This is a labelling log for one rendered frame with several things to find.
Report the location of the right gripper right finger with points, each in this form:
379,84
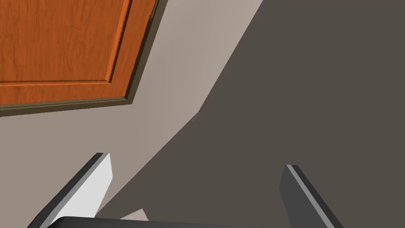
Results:
303,202

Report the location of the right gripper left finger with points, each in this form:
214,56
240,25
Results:
83,190

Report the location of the orange wooden door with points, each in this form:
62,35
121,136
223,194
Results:
60,47

